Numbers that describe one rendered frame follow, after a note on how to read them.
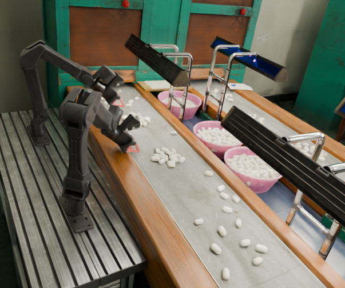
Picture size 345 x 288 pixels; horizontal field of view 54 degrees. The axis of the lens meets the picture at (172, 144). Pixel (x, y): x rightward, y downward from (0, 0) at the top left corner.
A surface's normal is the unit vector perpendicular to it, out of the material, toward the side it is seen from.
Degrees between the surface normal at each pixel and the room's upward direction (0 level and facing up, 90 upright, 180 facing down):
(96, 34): 90
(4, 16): 90
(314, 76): 90
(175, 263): 0
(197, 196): 0
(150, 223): 0
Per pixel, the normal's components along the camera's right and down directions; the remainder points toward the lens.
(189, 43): 0.44, 0.49
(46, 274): 0.13, -0.86
